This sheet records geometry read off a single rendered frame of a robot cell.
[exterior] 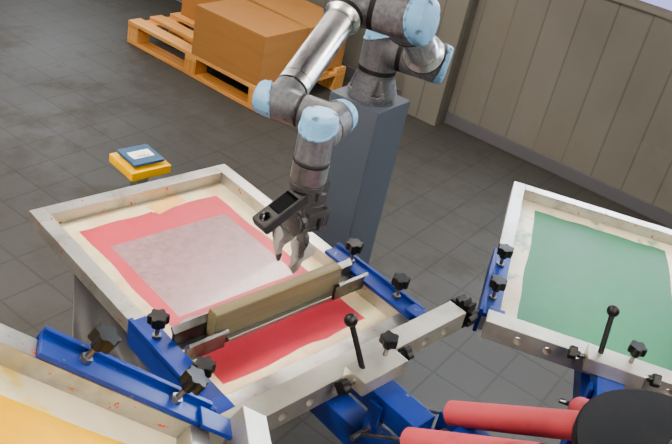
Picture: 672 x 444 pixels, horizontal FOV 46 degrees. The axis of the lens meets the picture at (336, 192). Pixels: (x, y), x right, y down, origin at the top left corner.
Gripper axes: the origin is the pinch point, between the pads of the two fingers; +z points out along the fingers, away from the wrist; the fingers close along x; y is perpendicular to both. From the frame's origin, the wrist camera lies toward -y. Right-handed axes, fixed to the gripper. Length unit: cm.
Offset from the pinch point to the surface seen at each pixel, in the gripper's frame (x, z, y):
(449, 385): 17, 111, 123
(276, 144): 207, 110, 188
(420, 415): -42.4, 8.7, 0.9
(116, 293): 22.1, 13.8, -26.5
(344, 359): -23.3, 8.6, -1.3
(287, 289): -1.2, 7.0, 1.5
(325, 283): -1.4, 9.5, 13.4
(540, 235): -9, 16, 97
